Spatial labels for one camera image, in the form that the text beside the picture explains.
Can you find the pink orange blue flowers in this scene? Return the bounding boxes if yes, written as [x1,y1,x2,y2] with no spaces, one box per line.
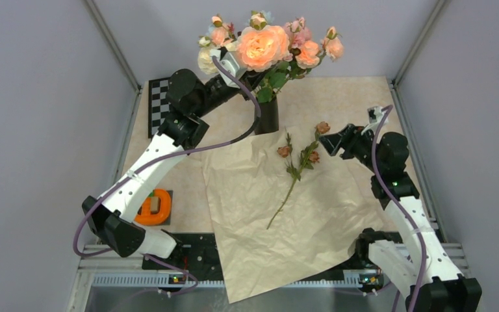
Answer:
[270,17,344,95]

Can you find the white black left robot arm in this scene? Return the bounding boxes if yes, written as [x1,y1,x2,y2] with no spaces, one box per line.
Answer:
[73,48,269,269]

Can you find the orange curved toy track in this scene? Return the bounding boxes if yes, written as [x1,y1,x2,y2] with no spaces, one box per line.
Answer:
[134,188,173,226]

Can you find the aluminium frame rail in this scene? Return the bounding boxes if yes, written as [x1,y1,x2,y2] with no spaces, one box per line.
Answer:
[391,0,451,90]
[83,0,143,94]
[66,243,472,311]

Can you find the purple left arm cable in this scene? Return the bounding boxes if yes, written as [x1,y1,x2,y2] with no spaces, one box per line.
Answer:
[71,56,262,298]

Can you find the aluminium front frame rail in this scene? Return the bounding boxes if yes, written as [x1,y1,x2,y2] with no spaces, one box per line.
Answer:
[66,243,472,311]

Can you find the black grey chessboard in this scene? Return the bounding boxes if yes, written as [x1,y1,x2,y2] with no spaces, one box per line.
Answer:
[147,77,170,138]

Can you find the white rose stem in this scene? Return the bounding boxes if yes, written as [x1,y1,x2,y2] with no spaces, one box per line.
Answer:
[197,36,237,75]

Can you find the black cylindrical vase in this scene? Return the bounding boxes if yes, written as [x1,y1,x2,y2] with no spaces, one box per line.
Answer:
[254,96,279,135]

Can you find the orange paper bouquet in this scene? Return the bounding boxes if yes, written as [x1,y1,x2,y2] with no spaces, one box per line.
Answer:
[202,127,384,303]

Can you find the small brown rose stem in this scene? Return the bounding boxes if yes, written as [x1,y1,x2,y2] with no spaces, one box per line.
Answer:
[266,122,331,230]

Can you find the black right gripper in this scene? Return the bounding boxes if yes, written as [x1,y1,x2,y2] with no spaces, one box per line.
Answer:
[318,123,385,174]

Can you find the aluminium frame rail right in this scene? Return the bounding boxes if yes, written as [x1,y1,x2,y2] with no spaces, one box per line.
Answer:
[391,0,451,90]

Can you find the aluminium frame rail left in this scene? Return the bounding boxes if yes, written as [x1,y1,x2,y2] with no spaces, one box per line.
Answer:
[83,0,143,94]

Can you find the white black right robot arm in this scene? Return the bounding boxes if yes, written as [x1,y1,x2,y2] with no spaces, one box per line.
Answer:
[318,106,482,311]

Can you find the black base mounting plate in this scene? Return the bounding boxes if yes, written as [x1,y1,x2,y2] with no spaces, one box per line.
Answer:
[101,231,445,283]

